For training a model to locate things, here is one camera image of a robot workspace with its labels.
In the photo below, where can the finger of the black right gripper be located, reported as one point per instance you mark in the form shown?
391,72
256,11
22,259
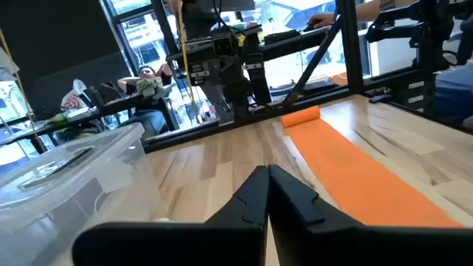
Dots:
245,92
229,94

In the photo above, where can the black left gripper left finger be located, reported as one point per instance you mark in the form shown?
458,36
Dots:
207,244

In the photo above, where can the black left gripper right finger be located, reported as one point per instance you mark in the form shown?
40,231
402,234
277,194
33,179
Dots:
332,244

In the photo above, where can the orange bandage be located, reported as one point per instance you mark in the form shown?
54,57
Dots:
351,173

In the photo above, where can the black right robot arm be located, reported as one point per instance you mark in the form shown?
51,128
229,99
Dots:
241,115

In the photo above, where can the black idle robot arm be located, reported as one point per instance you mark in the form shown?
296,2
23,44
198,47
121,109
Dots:
428,37

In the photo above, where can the person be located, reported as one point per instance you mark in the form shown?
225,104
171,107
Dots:
146,72
369,11

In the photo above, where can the black desk with keyboard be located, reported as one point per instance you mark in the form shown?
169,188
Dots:
288,50

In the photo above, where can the black keyboard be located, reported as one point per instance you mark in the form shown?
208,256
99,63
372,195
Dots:
282,37

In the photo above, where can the black computer monitor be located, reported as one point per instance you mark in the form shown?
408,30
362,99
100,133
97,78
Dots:
229,4

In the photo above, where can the black computer mouse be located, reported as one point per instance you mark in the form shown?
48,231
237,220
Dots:
310,27

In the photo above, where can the black office desk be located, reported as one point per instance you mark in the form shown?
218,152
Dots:
111,107

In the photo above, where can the clear plastic storage box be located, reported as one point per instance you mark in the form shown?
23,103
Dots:
122,192

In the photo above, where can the white bag with red print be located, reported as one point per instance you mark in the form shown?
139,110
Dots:
74,99

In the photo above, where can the large black screen panel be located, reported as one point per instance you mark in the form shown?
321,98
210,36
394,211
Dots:
55,37

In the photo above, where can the green object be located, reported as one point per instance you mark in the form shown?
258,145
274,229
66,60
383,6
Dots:
57,119

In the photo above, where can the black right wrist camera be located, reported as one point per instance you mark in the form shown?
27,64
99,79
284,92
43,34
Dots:
225,45

